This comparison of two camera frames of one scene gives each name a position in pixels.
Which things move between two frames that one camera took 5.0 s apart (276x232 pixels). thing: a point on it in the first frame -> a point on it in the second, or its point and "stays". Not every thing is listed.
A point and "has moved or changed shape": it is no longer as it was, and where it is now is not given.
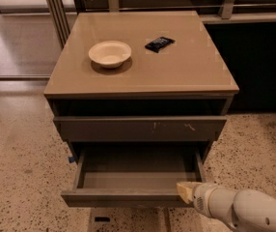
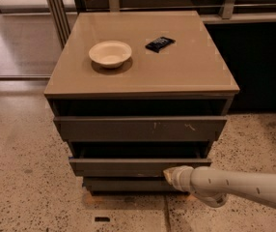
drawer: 133,176 has moved or changed shape
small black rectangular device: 156,44 stays
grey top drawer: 140,129 stays
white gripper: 203,197 -> 179,178
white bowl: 110,54 stays
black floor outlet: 102,218 stays
